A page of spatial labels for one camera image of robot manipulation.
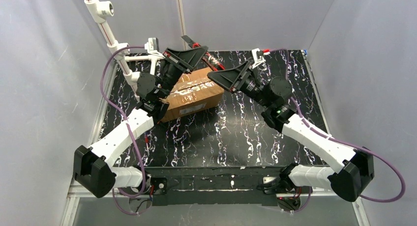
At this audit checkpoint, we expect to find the red black utility knife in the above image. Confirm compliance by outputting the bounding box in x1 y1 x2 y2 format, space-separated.
181 35 226 72

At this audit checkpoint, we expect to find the brown cardboard express box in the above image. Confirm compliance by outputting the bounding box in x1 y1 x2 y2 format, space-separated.
161 67 224 123

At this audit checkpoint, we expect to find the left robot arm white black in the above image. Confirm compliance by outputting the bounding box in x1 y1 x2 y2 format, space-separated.
73 46 208 198

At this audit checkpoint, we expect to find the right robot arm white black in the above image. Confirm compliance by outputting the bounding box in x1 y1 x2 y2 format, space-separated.
208 61 374 202

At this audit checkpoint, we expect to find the blue red small screwdriver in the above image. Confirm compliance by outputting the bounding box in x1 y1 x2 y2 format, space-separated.
144 133 150 154

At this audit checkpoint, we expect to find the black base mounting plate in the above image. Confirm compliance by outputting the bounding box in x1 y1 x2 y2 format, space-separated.
119 165 327 207

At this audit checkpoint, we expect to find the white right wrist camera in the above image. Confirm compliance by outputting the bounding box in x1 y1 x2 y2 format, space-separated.
251 48 270 69

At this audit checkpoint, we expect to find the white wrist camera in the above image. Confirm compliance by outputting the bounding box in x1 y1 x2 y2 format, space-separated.
251 48 270 69
144 37 165 58

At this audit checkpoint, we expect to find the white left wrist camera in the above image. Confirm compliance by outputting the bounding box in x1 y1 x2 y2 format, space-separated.
144 37 165 58

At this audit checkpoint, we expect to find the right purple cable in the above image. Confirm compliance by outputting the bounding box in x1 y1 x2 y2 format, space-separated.
268 49 407 204

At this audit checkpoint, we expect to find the purple cable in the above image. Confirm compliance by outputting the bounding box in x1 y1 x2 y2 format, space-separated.
268 49 407 204
99 45 154 216

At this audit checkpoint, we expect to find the white pvc pipe frame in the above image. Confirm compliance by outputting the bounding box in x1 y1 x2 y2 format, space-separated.
73 0 186 99

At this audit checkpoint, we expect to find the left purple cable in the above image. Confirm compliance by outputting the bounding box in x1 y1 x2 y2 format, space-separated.
99 45 154 216

